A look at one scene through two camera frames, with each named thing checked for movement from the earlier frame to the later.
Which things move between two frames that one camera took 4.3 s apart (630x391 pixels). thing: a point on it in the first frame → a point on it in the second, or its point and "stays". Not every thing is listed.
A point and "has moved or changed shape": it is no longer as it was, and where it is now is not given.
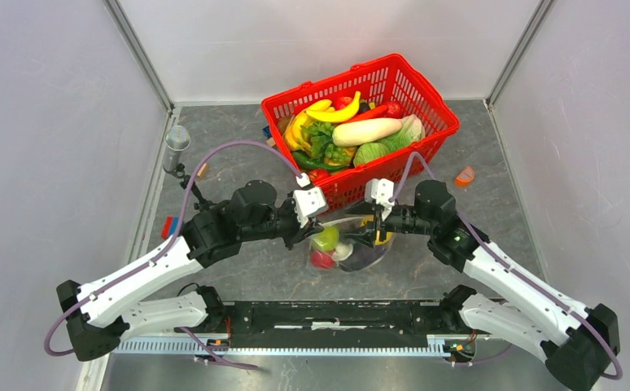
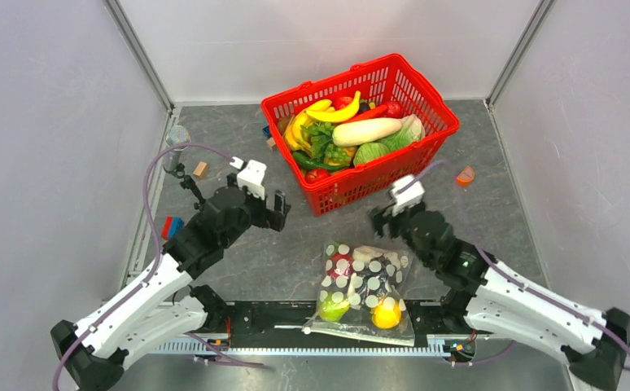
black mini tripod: x=203 y=204 stays
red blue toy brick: x=170 y=226 stays
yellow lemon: x=378 y=241 has moved or changed shape
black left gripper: x=299 y=233 → x=269 y=217
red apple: x=322 y=260 → x=343 y=265
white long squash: x=365 y=131 stays
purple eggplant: x=362 y=257 → x=375 y=280
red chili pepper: x=373 y=112 stays
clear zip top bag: x=348 y=243 → x=363 y=294
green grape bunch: x=337 y=153 stays
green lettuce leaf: x=320 y=137 stays
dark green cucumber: x=308 y=162 stays
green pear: x=326 y=239 has moved or changed shape
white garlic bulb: x=343 y=251 → x=367 y=252
